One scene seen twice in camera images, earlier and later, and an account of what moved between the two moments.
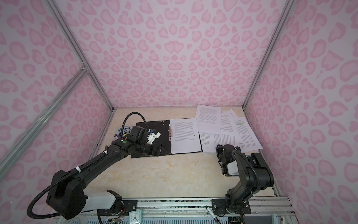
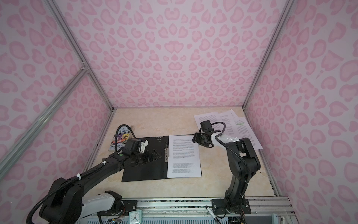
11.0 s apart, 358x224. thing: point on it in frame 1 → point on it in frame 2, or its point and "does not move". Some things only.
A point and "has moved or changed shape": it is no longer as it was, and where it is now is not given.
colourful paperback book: (127, 130) does not move
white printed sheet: (228, 125) does not move
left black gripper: (158, 153) → (148, 158)
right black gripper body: (220, 153) → (203, 140)
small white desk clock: (135, 217) does not move
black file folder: (159, 131) → (154, 170)
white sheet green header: (248, 141) does not move
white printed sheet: (209, 141) has moved or changed shape
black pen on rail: (216, 219) does not move
